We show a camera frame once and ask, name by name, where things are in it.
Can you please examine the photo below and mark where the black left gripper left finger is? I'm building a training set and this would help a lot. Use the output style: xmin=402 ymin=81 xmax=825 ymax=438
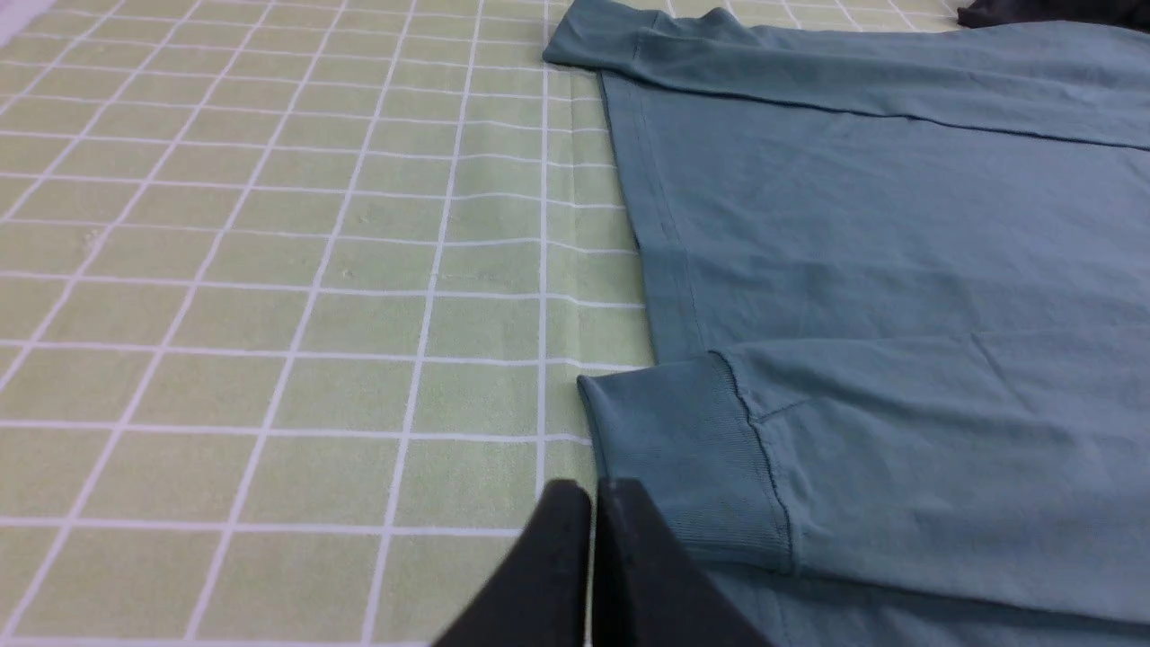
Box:
xmin=434 ymin=480 xmax=592 ymax=646

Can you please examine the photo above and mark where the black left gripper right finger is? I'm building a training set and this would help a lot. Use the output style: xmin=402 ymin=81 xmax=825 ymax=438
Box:
xmin=597 ymin=479 xmax=769 ymax=646

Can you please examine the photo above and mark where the green long-sleeve top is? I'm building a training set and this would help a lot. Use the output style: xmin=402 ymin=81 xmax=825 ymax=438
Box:
xmin=544 ymin=1 xmax=1149 ymax=646

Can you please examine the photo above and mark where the green checkered tablecloth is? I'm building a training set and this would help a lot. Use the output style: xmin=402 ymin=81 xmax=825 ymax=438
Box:
xmin=1 ymin=1 xmax=650 ymax=646

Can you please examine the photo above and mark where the dark grey crumpled garment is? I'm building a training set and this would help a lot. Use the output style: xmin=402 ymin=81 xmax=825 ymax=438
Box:
xmin=957 ymin=1 xmax=1149 ymax=32

